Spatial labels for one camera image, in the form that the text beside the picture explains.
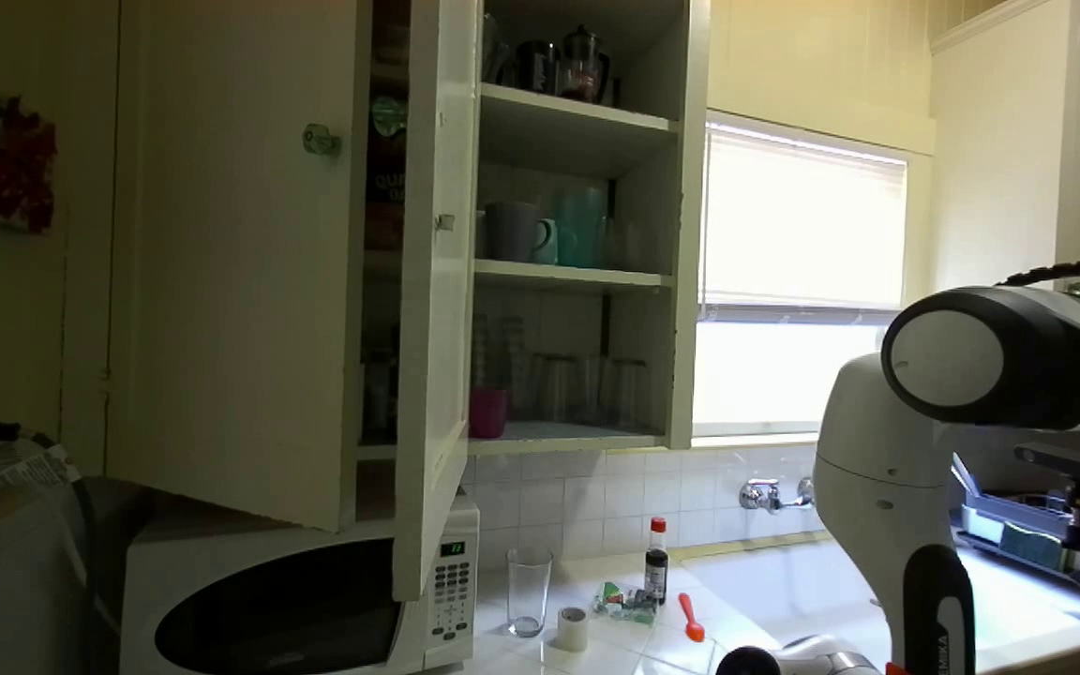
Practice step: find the pink cup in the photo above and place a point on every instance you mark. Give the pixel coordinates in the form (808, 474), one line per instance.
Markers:
(490, 413)

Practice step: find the white kitchen sink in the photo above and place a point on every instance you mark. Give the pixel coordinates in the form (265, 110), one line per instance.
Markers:
(778, 586)

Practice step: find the dark metal coffee pot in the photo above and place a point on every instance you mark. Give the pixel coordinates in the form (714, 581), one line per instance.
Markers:
(582, 66)

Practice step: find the white refrigerator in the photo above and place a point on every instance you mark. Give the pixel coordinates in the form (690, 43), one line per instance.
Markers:
(2, 586)

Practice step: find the small white cup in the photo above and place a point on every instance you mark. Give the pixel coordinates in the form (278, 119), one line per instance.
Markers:
(572, 629)

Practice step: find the glass cabinet door knob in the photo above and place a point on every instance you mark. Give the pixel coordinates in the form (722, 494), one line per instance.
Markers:
(319, 140)
(444, 224)

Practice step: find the white microwave oven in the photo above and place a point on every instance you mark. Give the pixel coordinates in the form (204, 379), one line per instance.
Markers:
(318, 586)

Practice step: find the teal pitcher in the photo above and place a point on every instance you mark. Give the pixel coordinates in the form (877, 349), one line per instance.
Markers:
(582, 226)

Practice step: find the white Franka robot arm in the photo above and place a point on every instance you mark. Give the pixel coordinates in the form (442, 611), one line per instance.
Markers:
(890, 474)

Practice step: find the grey mug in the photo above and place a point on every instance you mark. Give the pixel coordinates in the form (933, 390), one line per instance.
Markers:
(517, 233)

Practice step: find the cream tall wall cabinet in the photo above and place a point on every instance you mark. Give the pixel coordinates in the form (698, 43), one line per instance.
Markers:
(1028, 135)

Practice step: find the chrome wall faucet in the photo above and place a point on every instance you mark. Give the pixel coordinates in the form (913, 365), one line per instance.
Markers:
(767, 496)

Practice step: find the cream open cabinet door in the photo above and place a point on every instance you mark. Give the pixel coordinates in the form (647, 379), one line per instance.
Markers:
(437, 311)

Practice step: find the tall clear drinking glass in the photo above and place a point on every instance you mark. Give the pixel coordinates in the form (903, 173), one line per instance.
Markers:
(532, 594)

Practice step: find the red wall picture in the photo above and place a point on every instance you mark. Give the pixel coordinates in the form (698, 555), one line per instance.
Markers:
(7, 156)

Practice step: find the orange plastic spoon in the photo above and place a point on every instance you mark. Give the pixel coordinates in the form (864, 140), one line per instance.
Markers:
(690, 621)

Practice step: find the clear tumbler glass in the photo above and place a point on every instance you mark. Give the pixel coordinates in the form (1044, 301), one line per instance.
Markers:
(548, 394)
(630, 394)
(592, 394)

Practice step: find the soy sauce bottle red cap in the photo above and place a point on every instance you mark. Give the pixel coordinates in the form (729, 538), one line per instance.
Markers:
(657, 568)

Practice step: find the kitchen window with blind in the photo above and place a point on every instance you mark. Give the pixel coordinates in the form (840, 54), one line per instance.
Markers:
(803, 276)

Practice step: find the cream wide cabinet door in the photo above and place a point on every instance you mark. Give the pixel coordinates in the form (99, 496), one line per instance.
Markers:
(234, 249)

